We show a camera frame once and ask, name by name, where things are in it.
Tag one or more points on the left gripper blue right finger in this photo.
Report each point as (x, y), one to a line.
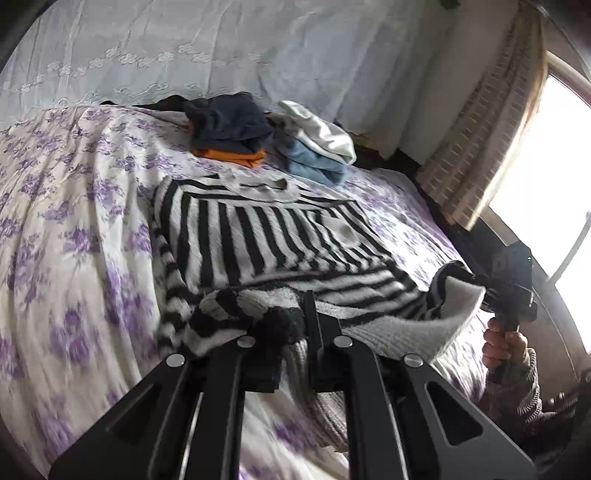
(403, 419)

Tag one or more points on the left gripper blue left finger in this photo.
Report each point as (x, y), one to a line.
(181, 421)

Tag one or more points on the black white striped sweater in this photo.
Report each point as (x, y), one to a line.
(240, 252)

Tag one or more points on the person's right hand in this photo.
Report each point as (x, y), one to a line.
(503, 346)

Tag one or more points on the grey knit right sleeve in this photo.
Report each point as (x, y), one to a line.
(514, 404)

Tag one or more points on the beige checked window curtain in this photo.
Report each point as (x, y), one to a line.
(466, 170)

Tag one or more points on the purple floral bed sheet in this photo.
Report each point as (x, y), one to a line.
(79, 299)

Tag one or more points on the white folded garment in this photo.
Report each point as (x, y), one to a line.
(322, 137)

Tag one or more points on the light blue folded towel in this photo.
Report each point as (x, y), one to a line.
(300, 160)

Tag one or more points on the orange folded garment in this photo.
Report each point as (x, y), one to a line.
(246, 160)

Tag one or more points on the white lace curtain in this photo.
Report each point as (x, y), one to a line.
(357, 63)

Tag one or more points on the navy folded garment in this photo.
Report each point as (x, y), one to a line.
(229, 123)

